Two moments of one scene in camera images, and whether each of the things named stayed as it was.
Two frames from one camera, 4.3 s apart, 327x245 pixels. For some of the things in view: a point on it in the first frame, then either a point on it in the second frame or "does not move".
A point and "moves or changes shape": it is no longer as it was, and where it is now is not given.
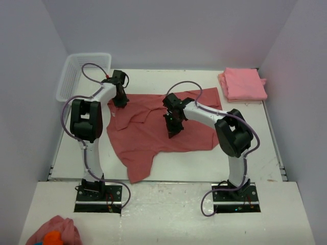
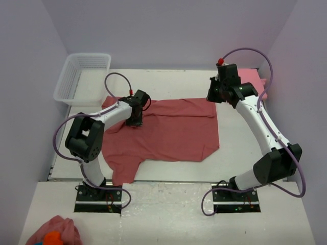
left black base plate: x=111 y=202 does not move
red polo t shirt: x=137 y=131 moves or changes shape
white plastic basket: x=84 y=75 does not move
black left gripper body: x=120 y=100 to x=134 y=121
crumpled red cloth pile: x=70 y=234 does not move
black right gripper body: x=173 y=123 to x=212 y=92
